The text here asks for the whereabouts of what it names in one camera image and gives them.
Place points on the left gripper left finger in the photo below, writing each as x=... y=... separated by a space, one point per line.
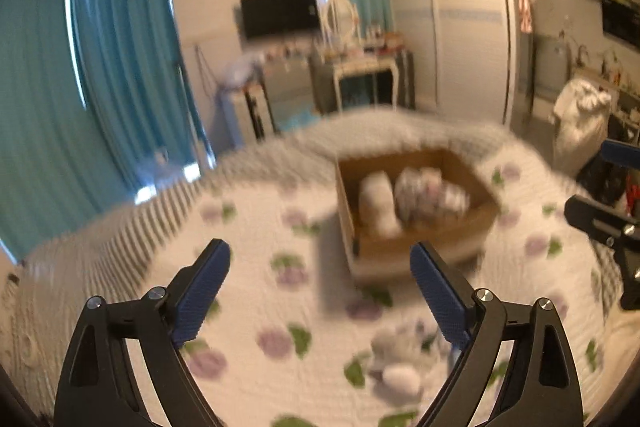
x=97 y=385

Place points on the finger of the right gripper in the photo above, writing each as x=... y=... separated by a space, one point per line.
x=621 y=154
x=602 y=223

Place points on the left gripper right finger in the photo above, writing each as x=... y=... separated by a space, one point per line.
x=540 y=386

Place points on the cream plastic bag bundle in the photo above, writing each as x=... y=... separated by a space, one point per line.
x=423 y=195

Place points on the white towel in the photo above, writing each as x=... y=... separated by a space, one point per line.
x=376 y=205

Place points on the white clothes pile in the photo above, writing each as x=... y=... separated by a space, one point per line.
x=580 y=116

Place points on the steel washing machine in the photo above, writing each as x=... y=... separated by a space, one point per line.
x=552 y=66

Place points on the hanging pink white garment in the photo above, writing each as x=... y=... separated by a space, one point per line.
x=526 y=15

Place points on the cardboard box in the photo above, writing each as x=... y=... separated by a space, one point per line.
x=373 y=258

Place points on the teal curtain left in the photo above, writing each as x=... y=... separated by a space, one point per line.
x=56 y=171

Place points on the white sliding wardrobe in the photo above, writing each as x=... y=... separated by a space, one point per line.
x=464 y=56

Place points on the white dressing table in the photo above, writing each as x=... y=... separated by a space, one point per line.
x=371 y=79

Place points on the white suitcase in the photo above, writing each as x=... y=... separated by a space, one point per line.
x=247 y=114

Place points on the teal curtain middle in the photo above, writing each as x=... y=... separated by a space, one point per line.
x=134 y=78

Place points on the white vanity mirror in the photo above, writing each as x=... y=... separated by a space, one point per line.
x=340 y=24

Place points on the grey mini fridge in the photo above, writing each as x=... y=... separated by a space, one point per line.
x=288 y=88

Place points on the black wall television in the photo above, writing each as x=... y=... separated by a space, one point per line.
x=266 y=18

